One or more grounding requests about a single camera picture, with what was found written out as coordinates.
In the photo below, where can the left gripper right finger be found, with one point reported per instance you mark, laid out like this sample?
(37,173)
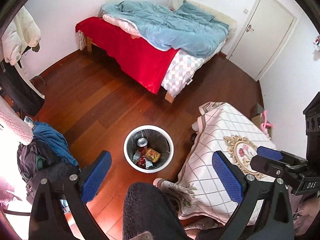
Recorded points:
(263,211)

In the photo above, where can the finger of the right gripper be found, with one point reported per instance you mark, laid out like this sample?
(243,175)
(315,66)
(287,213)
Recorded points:
(281,156)
(268,166)

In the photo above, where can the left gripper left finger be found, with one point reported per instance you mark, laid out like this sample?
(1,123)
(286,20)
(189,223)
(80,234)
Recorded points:
(47,219)

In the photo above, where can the red soda can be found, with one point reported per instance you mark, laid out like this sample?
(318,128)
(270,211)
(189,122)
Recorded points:
(142,144)

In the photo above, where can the orange fries snack bag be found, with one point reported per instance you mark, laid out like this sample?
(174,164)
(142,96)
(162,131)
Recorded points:
(152,155)

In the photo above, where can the black trash bag liner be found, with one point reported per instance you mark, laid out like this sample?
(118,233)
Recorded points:
(160,142)

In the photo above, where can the white round trash bin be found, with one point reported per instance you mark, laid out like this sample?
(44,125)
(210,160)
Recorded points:
(148,148)

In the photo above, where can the pink panther plush toy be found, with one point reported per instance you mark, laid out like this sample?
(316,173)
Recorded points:
(265,126)

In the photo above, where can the blue clothes pile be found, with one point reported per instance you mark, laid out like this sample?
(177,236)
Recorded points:
(55,141)

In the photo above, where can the cardboard box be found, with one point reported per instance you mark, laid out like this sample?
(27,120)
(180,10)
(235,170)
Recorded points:
(256,112)

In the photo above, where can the white grid tablecloth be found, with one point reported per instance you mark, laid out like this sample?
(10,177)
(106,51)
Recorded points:
(205,185)

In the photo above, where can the black chair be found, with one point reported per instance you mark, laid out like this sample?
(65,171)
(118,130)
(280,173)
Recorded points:
(20,92)

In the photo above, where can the white door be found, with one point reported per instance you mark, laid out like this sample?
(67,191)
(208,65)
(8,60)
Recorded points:
(262,37)

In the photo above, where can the pink patterned mattress cover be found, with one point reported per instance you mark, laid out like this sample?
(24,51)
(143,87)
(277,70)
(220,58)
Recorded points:
(182,69)

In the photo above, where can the red bed sheet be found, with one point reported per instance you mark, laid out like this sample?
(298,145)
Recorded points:
(136,57)

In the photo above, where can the cream puffer jacket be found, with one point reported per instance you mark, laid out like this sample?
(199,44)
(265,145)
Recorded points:
(22,32)

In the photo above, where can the light blue duvet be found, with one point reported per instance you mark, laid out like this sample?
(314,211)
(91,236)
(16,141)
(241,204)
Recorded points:
(165,29)

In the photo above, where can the blue pillow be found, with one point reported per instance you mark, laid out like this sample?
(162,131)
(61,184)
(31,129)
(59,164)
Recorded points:
(189,8)

